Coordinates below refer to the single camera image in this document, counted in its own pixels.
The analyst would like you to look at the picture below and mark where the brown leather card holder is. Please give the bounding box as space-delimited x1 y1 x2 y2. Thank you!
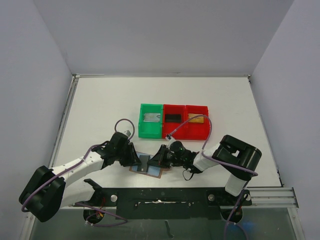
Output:
129 152 172 179

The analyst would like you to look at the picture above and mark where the silver grey card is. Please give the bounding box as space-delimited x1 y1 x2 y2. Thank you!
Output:
143 112 161 123

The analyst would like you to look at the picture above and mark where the gold card with stripe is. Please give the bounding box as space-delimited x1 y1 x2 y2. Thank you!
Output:
187 113 205 124

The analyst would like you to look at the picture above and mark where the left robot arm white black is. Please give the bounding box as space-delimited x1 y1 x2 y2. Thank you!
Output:
18 130 141 222

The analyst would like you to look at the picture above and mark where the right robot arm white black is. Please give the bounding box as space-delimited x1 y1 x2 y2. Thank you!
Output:
147 135 262 205

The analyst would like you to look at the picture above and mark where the red plastic right bin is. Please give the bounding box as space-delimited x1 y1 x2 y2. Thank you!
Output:
185 105 210 141

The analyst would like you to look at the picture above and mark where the red plastic bin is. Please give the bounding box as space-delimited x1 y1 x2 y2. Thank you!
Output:
162 104 186 139
185 105 210 141

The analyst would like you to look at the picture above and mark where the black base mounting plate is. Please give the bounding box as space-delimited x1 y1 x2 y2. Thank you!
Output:
75 187 252 220

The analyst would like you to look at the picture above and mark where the green plastic bin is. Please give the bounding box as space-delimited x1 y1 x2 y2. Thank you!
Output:
138 103 163 139

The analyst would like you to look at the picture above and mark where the red plastic middle bin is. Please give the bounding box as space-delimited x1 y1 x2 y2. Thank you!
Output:
162 104 186 139

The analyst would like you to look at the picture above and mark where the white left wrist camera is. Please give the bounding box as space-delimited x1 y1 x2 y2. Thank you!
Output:
122 130 132 138

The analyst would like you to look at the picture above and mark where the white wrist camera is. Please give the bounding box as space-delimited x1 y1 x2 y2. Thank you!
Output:
165 134 176 147
122 130 132 138

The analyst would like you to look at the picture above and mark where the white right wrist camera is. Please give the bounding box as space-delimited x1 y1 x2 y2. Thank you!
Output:
165 134 176 147

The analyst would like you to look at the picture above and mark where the aluminium left rail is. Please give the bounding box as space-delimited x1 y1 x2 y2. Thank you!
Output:
47 74 80 169

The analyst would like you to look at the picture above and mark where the aluminium rail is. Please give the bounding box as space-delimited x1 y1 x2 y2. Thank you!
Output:
47 74 80 169
29 186 300 211

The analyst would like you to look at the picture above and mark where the aluminium front rail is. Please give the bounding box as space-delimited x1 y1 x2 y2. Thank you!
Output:
29 186 300 211

